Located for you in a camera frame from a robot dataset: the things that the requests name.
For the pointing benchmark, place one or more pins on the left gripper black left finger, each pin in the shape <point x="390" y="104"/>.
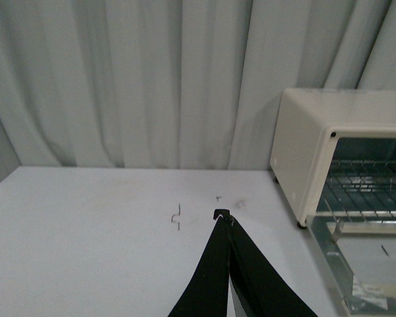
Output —
<point x="207" y="292"/>

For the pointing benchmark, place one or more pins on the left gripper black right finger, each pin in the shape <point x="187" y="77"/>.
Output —
<point x="261" y="290"/>

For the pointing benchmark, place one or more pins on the cream Toshiba toaster oven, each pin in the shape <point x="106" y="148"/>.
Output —
<point x="311" y="124"/>

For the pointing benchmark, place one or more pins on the white pleated curtain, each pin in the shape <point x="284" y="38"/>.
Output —
<point x="174" y="84"/>

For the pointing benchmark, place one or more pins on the metal wire oven rack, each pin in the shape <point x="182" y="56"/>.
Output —
<point x="360" y="190"/>

